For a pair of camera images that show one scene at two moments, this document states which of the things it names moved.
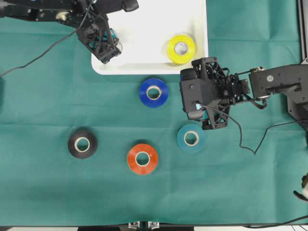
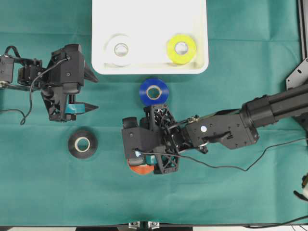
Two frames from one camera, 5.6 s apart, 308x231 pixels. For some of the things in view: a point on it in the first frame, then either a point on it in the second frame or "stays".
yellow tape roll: (183, 58) stays
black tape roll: (82, 144) stays
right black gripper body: (230, 89) -> (176, 136)
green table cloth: (80, 148) stays
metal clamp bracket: (144, 225) stays
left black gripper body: (93, 29) -> (60, 102)
